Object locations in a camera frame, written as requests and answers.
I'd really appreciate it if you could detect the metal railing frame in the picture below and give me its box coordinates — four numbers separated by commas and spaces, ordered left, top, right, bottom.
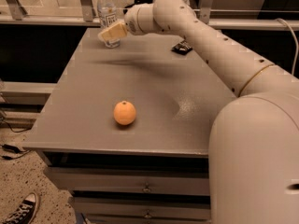
0, 0, 299, 31

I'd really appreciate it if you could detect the orange fruit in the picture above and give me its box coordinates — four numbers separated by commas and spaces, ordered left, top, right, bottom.
113, 101, 136, 125

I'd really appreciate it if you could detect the black power adapter cable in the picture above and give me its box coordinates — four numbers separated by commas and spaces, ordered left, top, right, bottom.
0, 143, 32, 161

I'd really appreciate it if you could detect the black snack wrapper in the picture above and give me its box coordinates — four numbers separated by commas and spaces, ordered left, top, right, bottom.
171, 40, 192, 55

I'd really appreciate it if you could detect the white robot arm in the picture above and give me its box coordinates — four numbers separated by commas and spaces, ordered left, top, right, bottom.
99, 0, 299, 224

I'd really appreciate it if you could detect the black canvas sneaker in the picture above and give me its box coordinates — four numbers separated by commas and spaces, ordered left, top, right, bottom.
1, 192, 40, 224

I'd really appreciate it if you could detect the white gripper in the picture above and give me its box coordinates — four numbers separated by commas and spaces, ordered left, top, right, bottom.
98, 4, 155, 42

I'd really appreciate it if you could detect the clear plastic water bottle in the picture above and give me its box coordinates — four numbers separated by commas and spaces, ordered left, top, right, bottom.
97, 0, 121, 49

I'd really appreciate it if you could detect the grey drawer cabinet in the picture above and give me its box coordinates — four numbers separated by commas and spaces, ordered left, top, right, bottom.
24, 30, 234, 224

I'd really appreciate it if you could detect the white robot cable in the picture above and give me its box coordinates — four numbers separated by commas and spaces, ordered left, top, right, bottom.
276, 17, 299, 77

